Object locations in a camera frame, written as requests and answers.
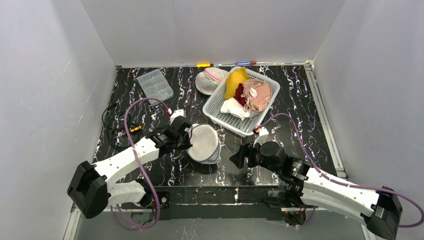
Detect white mesh bag blue zipper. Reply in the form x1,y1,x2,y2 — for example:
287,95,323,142
187,123,221,165

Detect beige pink bra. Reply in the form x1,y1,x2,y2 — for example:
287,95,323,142
241,79,272,113

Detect red bra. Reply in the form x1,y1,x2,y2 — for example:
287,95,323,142
233,83,247,107

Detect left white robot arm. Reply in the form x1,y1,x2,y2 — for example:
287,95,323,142
66,116,192,219

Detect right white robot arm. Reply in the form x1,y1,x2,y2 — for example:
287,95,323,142
229,141,403,240

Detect white bra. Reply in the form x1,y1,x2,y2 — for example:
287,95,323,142
219,98,259,121

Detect white mesh bag pink zipper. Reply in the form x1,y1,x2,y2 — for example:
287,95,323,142
195,67,229,96

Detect yellow bra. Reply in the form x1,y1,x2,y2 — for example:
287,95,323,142
224,67,250,100

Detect white plastic basket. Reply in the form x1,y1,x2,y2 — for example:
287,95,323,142
202,69,281,137

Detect clear plastic organizer box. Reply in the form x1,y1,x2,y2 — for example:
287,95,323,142
136,69,174,102

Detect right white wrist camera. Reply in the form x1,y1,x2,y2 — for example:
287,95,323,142
253,127,269,146

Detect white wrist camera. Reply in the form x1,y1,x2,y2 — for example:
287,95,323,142
169,109,186,124
253,127,269,146

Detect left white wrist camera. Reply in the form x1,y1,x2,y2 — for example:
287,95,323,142
169,109,186,124

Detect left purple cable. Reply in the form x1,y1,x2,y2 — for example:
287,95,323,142
109,97,173,231

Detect black base frame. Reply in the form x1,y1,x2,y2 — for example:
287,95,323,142
130,185,307,226

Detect black coiled cable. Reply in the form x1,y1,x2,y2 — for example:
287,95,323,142
100,103,145,154

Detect yellow handled screwdriver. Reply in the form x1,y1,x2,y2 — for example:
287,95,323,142
196,63,214,68

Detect blue red handled screwdriver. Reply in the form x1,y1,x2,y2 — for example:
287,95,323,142
235,61,257,66

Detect aluminium side rail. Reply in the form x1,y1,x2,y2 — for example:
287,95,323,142
303,60,379,240

